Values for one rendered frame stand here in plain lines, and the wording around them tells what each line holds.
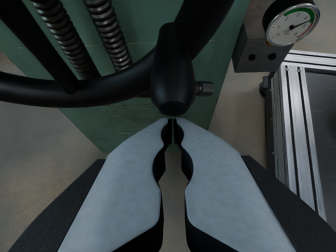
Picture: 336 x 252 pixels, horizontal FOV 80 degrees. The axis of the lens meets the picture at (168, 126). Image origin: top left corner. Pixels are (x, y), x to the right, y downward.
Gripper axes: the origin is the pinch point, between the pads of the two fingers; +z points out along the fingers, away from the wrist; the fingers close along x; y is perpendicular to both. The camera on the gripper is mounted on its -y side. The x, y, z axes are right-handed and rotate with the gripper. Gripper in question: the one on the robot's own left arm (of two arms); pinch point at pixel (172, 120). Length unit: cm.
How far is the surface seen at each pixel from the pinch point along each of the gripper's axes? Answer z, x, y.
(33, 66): 31.1, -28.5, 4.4
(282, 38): 20.5, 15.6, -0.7
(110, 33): 11.7, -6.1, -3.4
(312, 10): 18.5, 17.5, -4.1
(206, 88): 21.2, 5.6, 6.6
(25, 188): 46, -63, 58
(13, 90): 7.2, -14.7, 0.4
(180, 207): 40, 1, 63
